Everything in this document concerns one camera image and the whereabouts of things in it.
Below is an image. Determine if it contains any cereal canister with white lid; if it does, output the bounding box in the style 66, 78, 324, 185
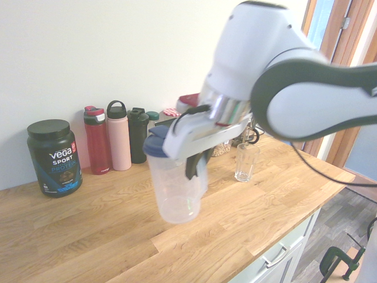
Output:
210, 138, 236, 158

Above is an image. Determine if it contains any dark green clamp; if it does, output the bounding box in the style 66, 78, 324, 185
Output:
319, 234, 368, 281

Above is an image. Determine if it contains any clear faceted drinking glass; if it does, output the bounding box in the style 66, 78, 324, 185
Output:
234, 143, 261, 183

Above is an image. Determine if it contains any black Vega protein tub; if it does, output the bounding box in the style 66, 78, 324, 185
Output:
27, 119, 84, 199

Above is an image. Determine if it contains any pale kitchen cabinet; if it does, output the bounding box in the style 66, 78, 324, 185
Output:
235, 206, 322, 283

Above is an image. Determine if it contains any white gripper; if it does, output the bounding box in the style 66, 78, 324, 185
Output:
162, 110, 254, 180

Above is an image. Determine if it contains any clear pitcher with blue lid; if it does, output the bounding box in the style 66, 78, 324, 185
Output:
143, 126, 210, 225

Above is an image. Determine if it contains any glass French press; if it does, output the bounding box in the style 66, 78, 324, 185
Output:
240, 116, 260, 146

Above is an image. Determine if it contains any pink bottle with black cap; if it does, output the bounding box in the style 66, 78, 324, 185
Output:
106, 100, 133, 172

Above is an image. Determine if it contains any red water bottle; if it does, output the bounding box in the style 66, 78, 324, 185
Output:
83, 106, 112, 176

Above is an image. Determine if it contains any thick black base cable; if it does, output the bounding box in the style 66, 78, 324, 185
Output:
366, 215, 377, 251

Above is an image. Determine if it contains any silver cabinet handle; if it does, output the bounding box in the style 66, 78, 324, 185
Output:
261, 246, 288, 268

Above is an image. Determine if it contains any clear bottle with green lid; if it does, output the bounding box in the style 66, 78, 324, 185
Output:
145, 111, 161, 130

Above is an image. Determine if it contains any black shaker bottle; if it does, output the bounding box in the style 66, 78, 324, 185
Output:
127, 107, 150, 164

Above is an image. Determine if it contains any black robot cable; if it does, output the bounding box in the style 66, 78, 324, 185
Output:
172, 104, 377, 187

